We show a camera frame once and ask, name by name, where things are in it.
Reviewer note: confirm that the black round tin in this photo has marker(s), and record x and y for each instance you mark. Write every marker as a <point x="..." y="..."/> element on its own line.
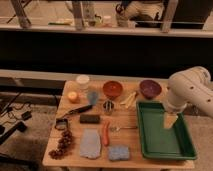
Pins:
<point x="61" y="124"/>

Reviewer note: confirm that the wooden table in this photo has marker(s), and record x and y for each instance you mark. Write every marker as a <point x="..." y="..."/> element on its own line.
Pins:
<point x="120" y="117"/>

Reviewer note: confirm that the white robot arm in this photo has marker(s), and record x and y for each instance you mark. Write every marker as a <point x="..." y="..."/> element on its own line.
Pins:
<point x="187" y="86"/>

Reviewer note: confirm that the metal fork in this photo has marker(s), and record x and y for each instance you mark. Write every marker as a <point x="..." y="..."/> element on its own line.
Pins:
<point x="116" y="129"/>

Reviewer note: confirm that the purple bowl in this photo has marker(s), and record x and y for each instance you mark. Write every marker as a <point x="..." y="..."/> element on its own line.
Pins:
<point x="150" y="88"/>

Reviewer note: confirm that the blue plastic cup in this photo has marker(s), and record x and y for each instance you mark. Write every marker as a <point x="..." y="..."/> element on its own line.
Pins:
<point x="92" y="97"/>

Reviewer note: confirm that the yellow round fruit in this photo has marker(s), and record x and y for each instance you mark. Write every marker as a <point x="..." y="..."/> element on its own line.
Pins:
<point x="73" y="97"/>

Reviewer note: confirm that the cream wooden utensil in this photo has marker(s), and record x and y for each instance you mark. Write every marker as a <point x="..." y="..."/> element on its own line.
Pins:
<point x="129" y="100"/>

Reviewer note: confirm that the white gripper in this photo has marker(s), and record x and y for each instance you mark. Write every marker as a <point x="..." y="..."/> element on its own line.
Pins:
<point x="171" y="117"/>

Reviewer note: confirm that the bunch of dark grapes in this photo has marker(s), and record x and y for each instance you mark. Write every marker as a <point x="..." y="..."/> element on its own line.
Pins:
<point x="64" y="144"/>

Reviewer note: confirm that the white lidded container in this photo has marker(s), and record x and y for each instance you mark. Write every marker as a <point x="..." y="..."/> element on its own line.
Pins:
<point x="83" y="82"/>

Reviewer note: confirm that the green plastic tray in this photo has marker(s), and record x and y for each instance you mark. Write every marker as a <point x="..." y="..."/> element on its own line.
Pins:
<point x="160" y="143"/>

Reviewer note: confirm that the blue grey cloth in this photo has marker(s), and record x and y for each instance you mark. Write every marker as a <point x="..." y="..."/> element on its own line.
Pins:
<point x="90" y="145"/>

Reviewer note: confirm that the orange bowl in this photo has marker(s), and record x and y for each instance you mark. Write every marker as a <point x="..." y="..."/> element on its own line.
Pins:
<point x="112" y="89"/>

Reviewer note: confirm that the blue sponge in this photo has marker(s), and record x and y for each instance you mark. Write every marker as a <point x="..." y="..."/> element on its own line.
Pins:
<point x="118" y="153"/>

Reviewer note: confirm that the orange carrot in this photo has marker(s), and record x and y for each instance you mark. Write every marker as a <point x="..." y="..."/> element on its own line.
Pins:
<point x="105" y="135"/>

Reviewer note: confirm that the black handled knife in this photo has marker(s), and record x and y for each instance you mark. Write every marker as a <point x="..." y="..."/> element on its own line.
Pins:
<point x="78" y="110"/>

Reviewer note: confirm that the seated person in background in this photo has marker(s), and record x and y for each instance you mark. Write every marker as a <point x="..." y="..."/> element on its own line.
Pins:
<point x="146" y="13"/>

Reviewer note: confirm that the black rectangular block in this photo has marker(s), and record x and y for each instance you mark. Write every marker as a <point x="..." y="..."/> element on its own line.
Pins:
<point x="90" y="119"/>

